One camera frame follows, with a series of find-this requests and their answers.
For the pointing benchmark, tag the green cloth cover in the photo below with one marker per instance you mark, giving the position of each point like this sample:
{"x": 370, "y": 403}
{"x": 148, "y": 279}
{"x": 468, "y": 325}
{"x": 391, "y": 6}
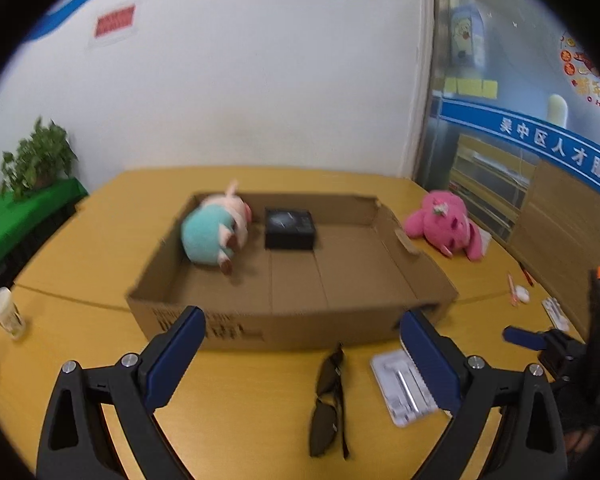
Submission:
{"x": 25, "y": 210}

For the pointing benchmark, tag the pink teal pig plush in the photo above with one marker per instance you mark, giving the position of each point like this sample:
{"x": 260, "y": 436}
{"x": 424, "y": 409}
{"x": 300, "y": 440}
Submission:
{"x": 205, "y": 235}

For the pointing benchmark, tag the cartoon window sticker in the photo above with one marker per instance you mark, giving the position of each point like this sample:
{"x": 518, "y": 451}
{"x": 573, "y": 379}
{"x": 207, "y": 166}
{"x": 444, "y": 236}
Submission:
{"x": 467, "y": 35}

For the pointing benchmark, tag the large cardboard box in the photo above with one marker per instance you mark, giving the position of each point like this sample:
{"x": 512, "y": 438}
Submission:
{"x": 300, "y": 285}

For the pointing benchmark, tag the pink plush toy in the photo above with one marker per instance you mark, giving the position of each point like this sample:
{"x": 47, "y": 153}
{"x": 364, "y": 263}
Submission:
{"x": 445, "y": 220}

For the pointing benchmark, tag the wooden board panel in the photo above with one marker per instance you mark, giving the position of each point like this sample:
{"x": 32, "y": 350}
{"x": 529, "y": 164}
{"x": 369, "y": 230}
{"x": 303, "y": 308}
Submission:
{"x": 565, "y": 240}

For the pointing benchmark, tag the clear bottle cream cap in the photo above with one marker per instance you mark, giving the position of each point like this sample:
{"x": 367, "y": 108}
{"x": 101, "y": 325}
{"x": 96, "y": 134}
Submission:
{"x": 6, "y": 312}

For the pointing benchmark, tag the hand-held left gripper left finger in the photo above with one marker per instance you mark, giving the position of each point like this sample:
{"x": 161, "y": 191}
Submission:
{"x": 172, "y": 355}

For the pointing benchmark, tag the blue window banner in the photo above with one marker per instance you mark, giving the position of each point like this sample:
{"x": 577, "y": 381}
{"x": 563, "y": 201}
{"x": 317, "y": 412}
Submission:
{"x": 530, "y": 135}

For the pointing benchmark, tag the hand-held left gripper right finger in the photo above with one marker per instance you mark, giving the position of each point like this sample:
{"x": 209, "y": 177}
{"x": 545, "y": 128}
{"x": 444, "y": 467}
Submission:
{"x": 432, "y": 362}

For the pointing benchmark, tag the small white red packet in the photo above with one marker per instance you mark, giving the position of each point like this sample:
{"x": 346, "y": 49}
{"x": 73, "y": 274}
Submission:
{"x": 556, "y": 314}

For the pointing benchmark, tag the yellow sticky note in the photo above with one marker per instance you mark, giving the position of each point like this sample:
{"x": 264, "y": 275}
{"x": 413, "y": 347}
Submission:
{"x": 469, "y": 87}
{"x": 450, "y": 86}
{"x": 489, "y": 89}

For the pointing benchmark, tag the red pen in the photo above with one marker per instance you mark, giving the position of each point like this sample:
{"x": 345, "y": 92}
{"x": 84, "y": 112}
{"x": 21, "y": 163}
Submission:
{"x": 526, "y": 274}

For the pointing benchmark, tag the black sunglasses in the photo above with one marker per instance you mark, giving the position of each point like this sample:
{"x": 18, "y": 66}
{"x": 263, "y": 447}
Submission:
{"x": 325, "y": 425}

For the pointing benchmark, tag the wooden desk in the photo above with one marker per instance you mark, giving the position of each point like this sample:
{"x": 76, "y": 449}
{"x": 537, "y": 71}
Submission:
{"x": 105, "y": 220}

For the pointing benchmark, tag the small white round object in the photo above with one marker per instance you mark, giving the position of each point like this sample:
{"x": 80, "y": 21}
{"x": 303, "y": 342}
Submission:
{"x": 522, "y": 294}

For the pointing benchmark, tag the white device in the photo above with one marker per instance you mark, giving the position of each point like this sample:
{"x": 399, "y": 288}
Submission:
{"x": 395, "y": 385}

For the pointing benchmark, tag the red festive window sticker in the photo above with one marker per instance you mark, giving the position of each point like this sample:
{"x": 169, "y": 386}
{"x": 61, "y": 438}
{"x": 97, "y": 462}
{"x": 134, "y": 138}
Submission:
{"x": 592, "y": 70}

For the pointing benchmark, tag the pink pen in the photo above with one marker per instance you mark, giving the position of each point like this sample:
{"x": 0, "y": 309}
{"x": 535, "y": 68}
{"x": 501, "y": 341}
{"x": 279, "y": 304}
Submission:
{"x": 512, "y": 287}

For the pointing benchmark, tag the large potted green plant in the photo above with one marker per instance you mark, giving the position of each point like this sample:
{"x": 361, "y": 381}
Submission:
{"x": 40, "y": 155}

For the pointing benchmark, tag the small black product box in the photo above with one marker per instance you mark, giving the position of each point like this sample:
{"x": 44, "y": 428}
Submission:
{"x": 290, "y": 225}

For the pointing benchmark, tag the red white wall sign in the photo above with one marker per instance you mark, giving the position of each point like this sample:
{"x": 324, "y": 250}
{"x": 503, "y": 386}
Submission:
{"x": 112, "y": 22}

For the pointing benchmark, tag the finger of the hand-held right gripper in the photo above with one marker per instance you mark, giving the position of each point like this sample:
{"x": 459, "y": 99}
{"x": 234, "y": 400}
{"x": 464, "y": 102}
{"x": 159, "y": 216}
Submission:
{"x": 522, "y": 337}

